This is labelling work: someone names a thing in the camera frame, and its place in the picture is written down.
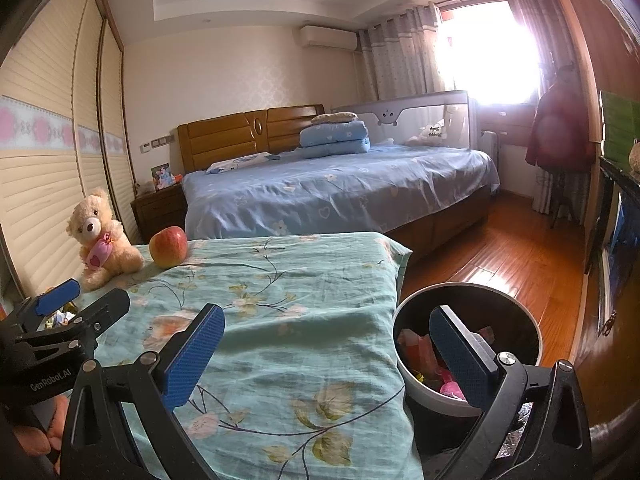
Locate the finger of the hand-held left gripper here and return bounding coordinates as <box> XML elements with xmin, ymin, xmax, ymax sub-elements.
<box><xmin>5</xmin><ymin>278</ymin><xmax>82</xmax><ymax>346</ymax></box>
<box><xmin>67</xmin><ymin>290</ymin><xmax>132</xmax><ymax>358</ymax></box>

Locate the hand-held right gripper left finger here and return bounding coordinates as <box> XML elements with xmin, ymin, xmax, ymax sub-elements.
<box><xmin>60</xmin><ymin>302</ymin><xmax>227</xmax><ymax>480</ymax></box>

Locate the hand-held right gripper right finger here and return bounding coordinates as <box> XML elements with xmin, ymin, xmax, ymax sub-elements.
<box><xmin>428</xmin><ymin>304</ymin><xmax>593</xmax><ymax>480</ymax></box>

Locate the white paper wrapper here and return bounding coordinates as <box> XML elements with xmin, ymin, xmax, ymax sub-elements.
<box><xmin>50</xmin><ymin>307</ymin><xmax>77</xmax><ymax>330</ymax></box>

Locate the black white-rimmed trash bin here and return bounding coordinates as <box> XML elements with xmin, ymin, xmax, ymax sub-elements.
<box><xmin>391</xmin><ymin>282</ymin><xmax>546</xmax><ymax>466</ymax></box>

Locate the person's left hand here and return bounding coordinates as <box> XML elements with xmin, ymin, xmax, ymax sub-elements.
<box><xmin>10</xmin><ymin>394</ymin><xmax>70</xmax><ymax>468</ymax></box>

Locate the red plastic wrapper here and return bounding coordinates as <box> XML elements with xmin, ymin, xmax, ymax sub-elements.
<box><xmin>397</xmin><ymin>327</ymin><xmax>438</xmax><ymax>368</ymax></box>

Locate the cream teddy bear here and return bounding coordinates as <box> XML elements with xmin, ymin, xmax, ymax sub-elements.
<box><xmin>66</xmin><ymin>188</ymin><xmax>146</xmax><ymax>292</ymax></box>

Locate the red yellow apple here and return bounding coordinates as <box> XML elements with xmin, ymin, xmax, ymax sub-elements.
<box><xmin>149</xmin><ymin>226</ymin><xmax>189</xmax><ymax>269</ymax></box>

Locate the wooden nightstand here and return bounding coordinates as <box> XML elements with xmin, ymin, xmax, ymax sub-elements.
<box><xmin>131</xmin><ymin>182</ymin><xmax>188</xmax><ymax>246</ymax></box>

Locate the cream slatted wardrobe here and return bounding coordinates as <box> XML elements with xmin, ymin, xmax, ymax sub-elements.
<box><xmin>0</xmin><ymin>0</ymin><xmax>138</xmax><ymax>301</ymax></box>

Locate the teal floral tablecloth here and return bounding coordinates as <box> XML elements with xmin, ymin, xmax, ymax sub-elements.
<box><xmin>65</xmin><ymin>231</ymin><xmax>426</xmax><ymax>480</ymax></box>

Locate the flat blue printed pillow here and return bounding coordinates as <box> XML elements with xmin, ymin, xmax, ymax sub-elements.
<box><xmin>205</xmin><ymin>154</ymin><xmax>278</xmax><ymax>175</ymax></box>

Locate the wooden headboard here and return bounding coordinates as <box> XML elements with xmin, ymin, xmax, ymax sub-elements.
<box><xmin>177</xmin><ymin>104</ymin><xmax>326</xmax><ymax>176</ymax></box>

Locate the bed with blue sheet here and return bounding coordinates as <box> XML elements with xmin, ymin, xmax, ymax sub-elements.
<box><xmin>181</xmin><ymin>142</ymin><xmax>501</xmax><ymax>266</ymax></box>

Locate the black television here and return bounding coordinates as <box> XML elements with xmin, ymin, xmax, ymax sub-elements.
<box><xmin>587</xmin><ymin>155</ymin><xmax>640</xmax><ymax>331</ymax></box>

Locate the brown wooden dresser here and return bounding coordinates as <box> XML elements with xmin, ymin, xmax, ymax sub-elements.
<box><xmin>477</xmin><ymin>107</ymin><xmax>533</xmax><ymax>146</ymax></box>

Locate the folded blue quilt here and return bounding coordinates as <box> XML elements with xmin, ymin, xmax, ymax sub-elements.
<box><xmin>299</xmin><ymin>120</ymin><xmax>372</xmax><ymax>158</ymax></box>

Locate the dark red coat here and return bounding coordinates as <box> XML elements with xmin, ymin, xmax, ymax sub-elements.
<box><xmin>525</xmin><ymin>77</ymin><xmax>593</xmax><ymax>171</ymax></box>

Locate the small grey pillow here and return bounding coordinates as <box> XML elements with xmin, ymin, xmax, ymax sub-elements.
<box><xmin>311</xmin><ymin>111</ymin><xmax>357</xmax><ymax>126</ymax></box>

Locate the stack of green boxes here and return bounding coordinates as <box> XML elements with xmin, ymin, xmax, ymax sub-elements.
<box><xmin>600</xmin><ymin>91</ymin><xmax>640</xmax><ymax>158</ymax></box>

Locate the bright window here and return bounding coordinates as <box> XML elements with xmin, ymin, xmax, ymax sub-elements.
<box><xmin>437</xmin><ymin>2</ymin><xmax>543</xmax><ymax>106</ymax></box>

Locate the grey dotted curtain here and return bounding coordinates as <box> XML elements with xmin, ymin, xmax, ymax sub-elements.
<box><xmin>357</xmin><ymin>2</ymin><xmax>446</xmax><ymax>101</ymax></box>
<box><xmin>510</xmin><ymin>0</ymin><xmax>556</xmax><ymax>101</ymax></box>

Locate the photo frame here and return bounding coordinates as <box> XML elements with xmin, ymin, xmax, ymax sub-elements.
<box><xmin>151</xmin><ymin>162</ymin><xmax>176</xmax><ymax>192</ymax></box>

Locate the wall switch panel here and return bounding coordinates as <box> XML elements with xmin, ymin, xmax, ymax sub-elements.
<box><xmin>140</xmin><ymin>134</ymin><xmax>178</xmax><ymax>153</ymax></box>

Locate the blue mesh bed rail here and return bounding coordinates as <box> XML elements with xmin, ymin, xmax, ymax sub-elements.
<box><xmin>331</xmin><ymin>91</ymin><xmax>472</xmax><ymax>150</ymax></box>

